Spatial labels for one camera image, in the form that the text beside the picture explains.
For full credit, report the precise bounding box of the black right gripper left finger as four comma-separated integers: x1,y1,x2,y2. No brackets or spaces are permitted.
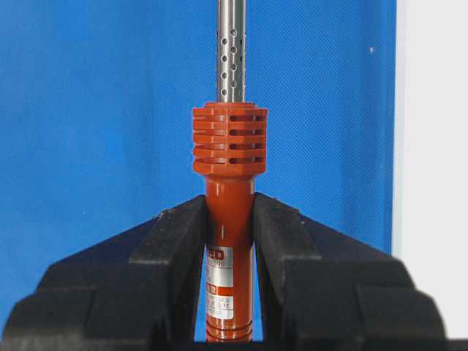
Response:
1,196,206,350

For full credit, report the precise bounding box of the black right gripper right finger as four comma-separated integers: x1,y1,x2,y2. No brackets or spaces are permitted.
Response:
253,194,447,350

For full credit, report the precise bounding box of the red soldering iron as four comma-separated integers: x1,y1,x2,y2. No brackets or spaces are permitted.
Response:
193,1,268,342

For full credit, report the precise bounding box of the white foam board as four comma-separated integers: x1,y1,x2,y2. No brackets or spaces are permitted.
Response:
392,1,467,339

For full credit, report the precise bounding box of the blue table cloth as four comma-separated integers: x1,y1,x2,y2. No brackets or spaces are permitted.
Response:
1,1,397,320

